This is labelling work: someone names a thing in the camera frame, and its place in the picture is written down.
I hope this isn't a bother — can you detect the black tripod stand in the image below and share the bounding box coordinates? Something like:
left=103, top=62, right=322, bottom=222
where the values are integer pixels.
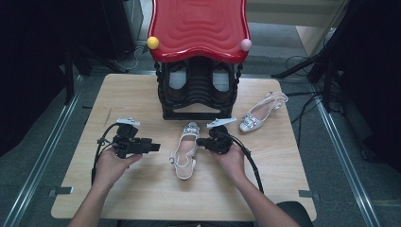
left=270, top=0, right=351, bottom=113

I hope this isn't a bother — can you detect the white jewelled slingback heel shoe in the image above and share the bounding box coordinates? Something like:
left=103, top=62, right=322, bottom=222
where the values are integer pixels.
left=238, top=91, right=289, bottom=133
left=169, top=121, right=201, bottom=182

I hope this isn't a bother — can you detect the metal floor rail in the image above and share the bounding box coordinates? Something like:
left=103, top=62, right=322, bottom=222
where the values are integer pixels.
left=0, top=75, right=84, bottom=227
left=310, top=81, right=382, bottom=227

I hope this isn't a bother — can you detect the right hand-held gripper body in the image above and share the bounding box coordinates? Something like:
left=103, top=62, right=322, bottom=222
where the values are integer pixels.
left=206, top=116, right=237, bottom=155

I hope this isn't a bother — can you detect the black floor cable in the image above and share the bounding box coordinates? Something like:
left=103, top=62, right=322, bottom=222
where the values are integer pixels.
left=285, top=55, right=313, bottom=78
left=290, top=92, right=323, bottom=148

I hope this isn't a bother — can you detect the black metal stand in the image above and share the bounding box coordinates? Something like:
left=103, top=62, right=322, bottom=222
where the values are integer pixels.
left=62, top=44, right=129, bottom=106

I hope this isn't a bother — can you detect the black leather shoe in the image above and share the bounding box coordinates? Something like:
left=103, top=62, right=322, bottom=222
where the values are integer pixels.
left=211, top=61, right=236, bottom=107
left=166, top=61, right=191, bottom=107

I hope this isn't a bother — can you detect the wooden panel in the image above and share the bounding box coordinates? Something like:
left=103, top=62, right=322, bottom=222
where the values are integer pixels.
left=295, top=25, right=337, bottom=58

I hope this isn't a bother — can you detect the black chair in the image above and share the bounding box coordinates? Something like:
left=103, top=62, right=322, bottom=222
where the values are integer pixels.
left=276, top=201, right=315, bottom=227

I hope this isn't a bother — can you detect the left hand-held gripper black cable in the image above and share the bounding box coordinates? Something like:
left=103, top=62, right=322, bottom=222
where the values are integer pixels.
left=91, top=122, right=122, bottom=185

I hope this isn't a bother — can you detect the black curtain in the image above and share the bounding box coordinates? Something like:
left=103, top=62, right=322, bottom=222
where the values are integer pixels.
left=327, top=0, right=401, bottom=173
left=0, top=0, right=105, bottom=157

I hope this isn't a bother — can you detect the person's right hand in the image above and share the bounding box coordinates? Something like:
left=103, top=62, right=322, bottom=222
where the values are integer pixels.
left=210, top=145, right=249, bottom=187

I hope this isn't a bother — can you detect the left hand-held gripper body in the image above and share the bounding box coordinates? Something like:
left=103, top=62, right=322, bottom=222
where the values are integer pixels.
left=113, top=117, right=148, bottom=159

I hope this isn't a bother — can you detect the person's left hand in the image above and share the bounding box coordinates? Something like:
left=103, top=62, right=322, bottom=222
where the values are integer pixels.
left=94, top=148, right=143, bottom=190

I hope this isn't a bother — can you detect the grey table bracket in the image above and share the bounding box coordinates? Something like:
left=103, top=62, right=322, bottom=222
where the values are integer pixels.
left=298, top=189, right=321, bottom=201
left=47, top=186, right=74, bottom=199

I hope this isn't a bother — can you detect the red and black shoe rack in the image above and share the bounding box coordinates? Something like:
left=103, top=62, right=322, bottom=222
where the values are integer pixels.
left=146, top=0, right=253, bottom=121

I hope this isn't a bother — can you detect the black cabinet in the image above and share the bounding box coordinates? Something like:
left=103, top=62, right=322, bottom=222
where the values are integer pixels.
left=100, top=0, right=145, bottom=62

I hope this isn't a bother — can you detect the white cable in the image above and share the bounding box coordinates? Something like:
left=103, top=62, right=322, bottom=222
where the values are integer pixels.
left=114, top=44, right=146, bottom=72

